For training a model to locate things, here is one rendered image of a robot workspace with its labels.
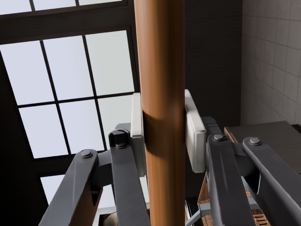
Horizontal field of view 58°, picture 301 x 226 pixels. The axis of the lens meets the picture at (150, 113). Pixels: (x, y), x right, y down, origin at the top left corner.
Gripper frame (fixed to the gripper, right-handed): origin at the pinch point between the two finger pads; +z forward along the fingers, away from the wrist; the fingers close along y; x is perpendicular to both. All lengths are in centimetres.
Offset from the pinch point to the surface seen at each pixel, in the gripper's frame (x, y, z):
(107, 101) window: -114, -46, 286
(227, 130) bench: -93, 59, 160
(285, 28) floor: -27, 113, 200
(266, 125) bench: -92, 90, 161
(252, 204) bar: -90, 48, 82
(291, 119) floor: -95, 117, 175
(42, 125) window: -138, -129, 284
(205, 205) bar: -91, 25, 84
